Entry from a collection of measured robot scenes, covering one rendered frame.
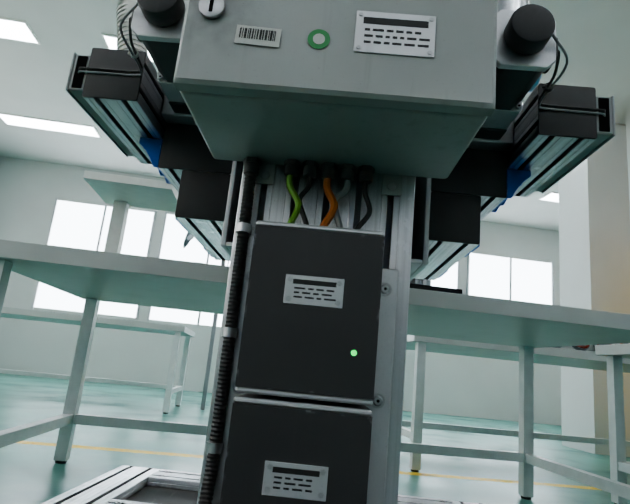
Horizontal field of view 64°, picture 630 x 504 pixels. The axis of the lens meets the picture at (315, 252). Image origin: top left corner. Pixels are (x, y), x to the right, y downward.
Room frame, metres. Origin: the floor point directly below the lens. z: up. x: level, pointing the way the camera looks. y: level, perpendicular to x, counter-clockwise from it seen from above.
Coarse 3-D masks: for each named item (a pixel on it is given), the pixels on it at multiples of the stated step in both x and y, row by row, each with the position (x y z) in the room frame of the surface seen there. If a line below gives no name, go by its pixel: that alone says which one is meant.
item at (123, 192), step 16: (96, 176) 2.03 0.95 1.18; (112, 176) 2.04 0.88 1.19; (128, 176) 2.04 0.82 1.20; (96, 192) 2.21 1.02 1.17; (112, 192) 2.18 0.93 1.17; (128, 192) 2.16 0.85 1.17; (144, 192) 2.14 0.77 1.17; (160, 192) 2.12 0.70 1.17; (176, 192) 2.16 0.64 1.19; (128, 208) 2.35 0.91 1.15; (160, 208) 2.36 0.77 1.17; (112, 224) 2.30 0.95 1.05; (112, 240) 2.30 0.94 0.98
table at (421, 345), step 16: (416, 336) 2.89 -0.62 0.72; (416, 352) 2.95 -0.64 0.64; (448, 352) 3.65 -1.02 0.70; (464, 352) 3.47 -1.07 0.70; (480, 352) 3.31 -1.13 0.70; (496, 352) 3.16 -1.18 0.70; (512, 352) 3.03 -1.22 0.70; (544, 352) 2.97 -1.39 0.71; (560, 352) 2.99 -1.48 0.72; (576, 352) 3.00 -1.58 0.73; (592, 352) 3.01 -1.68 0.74; (416, 368) 2.94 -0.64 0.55; (592, 368) 3.85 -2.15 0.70; (624, 368) 3.47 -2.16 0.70; (416, 384) 2.93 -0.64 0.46; (416, 400) 2.93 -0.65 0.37; (416, 416) 2.93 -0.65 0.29; (416, 432) 2.93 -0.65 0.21; (480, 432) 3.79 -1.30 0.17; (496, 432) 3.80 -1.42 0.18; (512, 432) 3.82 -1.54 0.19; (416, 464) 2.93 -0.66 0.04
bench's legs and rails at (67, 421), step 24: (0, 264) 1.40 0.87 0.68; (0, 288) 1.42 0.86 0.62; (0, 312) 1.45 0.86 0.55; (96, 312) 2.32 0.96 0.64; (528, 360) 2.51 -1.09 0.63; (72, 384) 2.29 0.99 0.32; (528, 384) 2.51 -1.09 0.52; (72, 408) 2.29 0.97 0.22; (528, 408) 2.51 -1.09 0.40; (0, 432) 1.69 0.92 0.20; (24, 432) 1.81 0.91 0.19; (72, 432) 2.31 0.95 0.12; (192, 432) 2.35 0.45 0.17; (528, 432) 2.51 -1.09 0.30; (456, 456) 2.47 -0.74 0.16; (480, 456) 2.49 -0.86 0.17; (504, 456) 2.50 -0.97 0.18; (528, 456) 2.47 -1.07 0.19; (528, 480) 2.51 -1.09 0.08; (576, 480) 2.12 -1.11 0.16; (600, 480) 1.98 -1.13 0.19
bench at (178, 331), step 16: (48, 320) 4.91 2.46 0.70; (64, 320) 4.59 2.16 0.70; (80, 320) 4.43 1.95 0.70; (96, 320) 4.45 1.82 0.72; (112, 320) 4.46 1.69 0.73; (128, 320) 4.47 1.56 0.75; (176, 336) 4.55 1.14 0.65; (192, 336) 5.27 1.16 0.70; (176, 352) 4.56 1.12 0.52; (128, 384) 5.28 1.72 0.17; (144, 384) 5.30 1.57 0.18; (160, 384) 5.31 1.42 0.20; (176, 400) 5.33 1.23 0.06
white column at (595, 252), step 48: (624, 144) 4.81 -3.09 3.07; (576, 192) 4.95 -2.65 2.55; (624, 192) 4.81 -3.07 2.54; (576, 240) 4.97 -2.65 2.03; (624, 240) 4.81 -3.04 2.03; (576, 288) 4.99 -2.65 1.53; (624, 288) 4.81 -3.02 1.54; (576, 384) 5.02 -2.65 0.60; (624, 384) 4.80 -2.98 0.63; (576, 432) 5.03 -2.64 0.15
